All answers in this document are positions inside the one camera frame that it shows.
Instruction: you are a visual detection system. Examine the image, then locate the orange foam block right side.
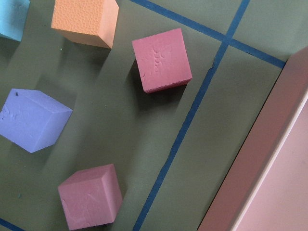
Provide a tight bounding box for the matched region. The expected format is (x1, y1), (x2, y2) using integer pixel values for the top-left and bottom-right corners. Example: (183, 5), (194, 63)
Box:
(51, 0), (119, 49)

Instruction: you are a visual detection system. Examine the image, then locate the pink plastic tray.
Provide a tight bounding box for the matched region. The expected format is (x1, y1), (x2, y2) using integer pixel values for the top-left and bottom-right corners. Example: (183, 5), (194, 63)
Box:
(198, 48), (308, 231)

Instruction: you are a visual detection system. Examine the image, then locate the red foam block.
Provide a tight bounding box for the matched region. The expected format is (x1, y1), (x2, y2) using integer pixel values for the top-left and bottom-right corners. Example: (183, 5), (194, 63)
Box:
(58, 164), (123, 231)
(132, 28), (192, 93)

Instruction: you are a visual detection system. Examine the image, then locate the purple foam block right side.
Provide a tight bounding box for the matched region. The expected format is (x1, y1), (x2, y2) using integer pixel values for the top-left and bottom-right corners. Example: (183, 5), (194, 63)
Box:
(0, 89), (73, 153)

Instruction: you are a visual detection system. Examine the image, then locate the light blue foam block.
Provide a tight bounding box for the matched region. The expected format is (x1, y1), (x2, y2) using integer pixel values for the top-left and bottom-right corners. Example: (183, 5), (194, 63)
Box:
(0, 0), (30, 42)

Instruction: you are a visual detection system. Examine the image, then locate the red foam block front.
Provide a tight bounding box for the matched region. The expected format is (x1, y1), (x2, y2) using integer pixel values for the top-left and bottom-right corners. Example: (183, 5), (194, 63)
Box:
(132, 28), (192, 93)

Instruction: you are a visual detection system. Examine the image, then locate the red foam block rear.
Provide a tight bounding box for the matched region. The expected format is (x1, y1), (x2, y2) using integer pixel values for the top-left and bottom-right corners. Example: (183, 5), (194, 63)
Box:
(58, 164), (123, 231)

